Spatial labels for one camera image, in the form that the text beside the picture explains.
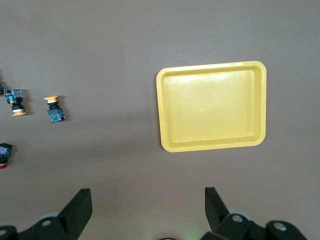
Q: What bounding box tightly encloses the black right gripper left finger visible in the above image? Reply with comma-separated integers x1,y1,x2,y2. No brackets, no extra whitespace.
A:
0,188,93,240

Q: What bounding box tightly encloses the yellow plastic tray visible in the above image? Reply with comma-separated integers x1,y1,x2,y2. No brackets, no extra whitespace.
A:
155,60,268,153

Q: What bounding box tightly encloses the yellow mushroom push button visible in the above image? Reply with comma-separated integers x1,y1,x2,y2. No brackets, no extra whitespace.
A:
4,89,28,117
43,95,66,124

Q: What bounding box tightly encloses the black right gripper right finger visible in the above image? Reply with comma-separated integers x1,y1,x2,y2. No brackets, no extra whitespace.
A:
199,186,310,240

